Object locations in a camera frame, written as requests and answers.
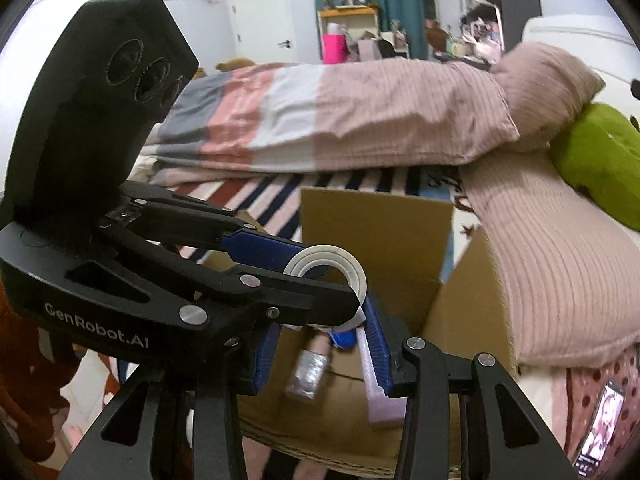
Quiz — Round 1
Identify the smartphone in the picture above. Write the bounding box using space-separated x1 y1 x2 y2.
572 379 627 477

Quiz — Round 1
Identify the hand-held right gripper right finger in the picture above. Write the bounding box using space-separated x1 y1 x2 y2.
361 297 581 480

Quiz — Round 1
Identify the pink foam block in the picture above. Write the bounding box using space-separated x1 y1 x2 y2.
357 327 407 429

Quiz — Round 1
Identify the cardboard box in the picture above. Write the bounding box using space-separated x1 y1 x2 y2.
200 187 523 478

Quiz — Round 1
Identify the blue and white small item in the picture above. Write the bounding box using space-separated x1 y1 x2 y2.
327 327 362 352

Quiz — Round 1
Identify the pink bucket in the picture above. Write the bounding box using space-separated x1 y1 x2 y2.
322 32 347 65

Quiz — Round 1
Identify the green plush toy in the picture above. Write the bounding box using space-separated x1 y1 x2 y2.
549 102 640 233

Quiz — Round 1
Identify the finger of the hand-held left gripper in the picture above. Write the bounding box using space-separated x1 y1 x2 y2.
97 220 363 328
122 182 333 282

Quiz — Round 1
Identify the striped bed sheet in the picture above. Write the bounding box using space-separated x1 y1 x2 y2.
150 164 481 263

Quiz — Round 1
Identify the pink dotted cloth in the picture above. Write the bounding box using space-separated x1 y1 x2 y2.
562 347 640 463

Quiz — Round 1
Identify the yellow-topped white table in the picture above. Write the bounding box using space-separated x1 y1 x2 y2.
317 5 381 38

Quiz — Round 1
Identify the brown plush toy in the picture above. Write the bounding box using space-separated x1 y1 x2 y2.
215 57 257 72

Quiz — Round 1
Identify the brown printed cloth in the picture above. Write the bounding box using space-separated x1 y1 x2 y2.
0 285 123 463

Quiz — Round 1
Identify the pink ribbed quilt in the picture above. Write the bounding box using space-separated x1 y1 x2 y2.
459 150 640 370

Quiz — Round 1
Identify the small silver-wrapped bottle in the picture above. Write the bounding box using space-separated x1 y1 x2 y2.
285 330 334 402

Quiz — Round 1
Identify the striped pink grey blanket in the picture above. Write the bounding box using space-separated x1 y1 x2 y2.
132 57 521 186

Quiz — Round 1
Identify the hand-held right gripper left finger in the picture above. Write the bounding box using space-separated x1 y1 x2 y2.
59 324 282 480

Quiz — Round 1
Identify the white door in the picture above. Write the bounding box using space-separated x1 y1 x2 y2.
229 0 297 66

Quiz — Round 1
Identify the pink ribbed pillow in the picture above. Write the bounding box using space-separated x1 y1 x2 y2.
492 42 607 153

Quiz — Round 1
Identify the white tape roll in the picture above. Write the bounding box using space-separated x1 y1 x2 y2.
282 244 370 325

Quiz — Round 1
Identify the white headboard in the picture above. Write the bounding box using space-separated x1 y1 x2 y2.
521 15 640 111

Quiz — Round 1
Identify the white shelf unit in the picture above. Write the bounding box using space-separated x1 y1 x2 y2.
456 0 505 61

